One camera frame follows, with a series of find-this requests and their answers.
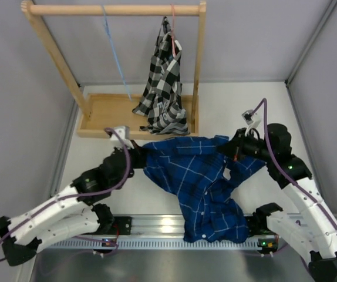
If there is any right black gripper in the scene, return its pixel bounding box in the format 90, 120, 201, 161
217, 128, 274, 163

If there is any blue plaid shirt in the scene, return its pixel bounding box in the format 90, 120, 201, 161
142, 135, 265, 243

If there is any light blue wire hanger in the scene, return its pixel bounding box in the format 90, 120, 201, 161
101, 5, 132, 101

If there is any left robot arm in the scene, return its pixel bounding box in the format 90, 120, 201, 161
0, 147, 147, 267

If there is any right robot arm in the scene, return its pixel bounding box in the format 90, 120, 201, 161
217, 123, 337, 281

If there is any black white checkered shirt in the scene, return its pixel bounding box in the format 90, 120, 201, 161
132, 16, 190, 135

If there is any wooden clothes rack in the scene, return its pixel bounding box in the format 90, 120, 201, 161
21, 1, 207, 140

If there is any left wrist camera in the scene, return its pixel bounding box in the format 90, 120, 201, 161
104, 125, 134, 148

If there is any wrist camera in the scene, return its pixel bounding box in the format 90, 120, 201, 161
104, 125, 134, 148
242, 110, 262, 136

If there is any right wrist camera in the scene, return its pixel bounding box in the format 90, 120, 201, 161
242, 110, 262, 136

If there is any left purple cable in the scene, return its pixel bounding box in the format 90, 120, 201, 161
0, 127, 133, 263

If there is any purple cable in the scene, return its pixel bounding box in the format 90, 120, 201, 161
252, 98, 337, 244
0, 127, 133, 263

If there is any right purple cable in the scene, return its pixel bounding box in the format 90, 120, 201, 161
252, 98, 337, 244

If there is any aluminium mounting rail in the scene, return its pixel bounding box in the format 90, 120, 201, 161
106, 213, 337, 236

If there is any slotted cable duct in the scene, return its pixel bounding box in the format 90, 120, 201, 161
48, 237, 278, 250

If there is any pink wire hanger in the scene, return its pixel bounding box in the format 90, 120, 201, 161
170, 4, 176, 57

